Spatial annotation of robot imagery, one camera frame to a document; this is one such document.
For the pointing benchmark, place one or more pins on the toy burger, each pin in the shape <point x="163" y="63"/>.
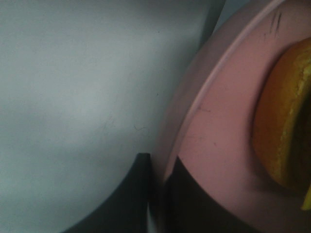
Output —
<point x="281" y="135"/>

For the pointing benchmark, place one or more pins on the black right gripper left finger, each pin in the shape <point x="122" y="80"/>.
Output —
<point x="125" y="210"/>

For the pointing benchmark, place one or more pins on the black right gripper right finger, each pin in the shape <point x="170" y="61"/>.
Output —
<point x="189" y="209"/>

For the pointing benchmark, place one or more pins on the pink round plate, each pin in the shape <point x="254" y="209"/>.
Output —
<point x="208" y="124"/>

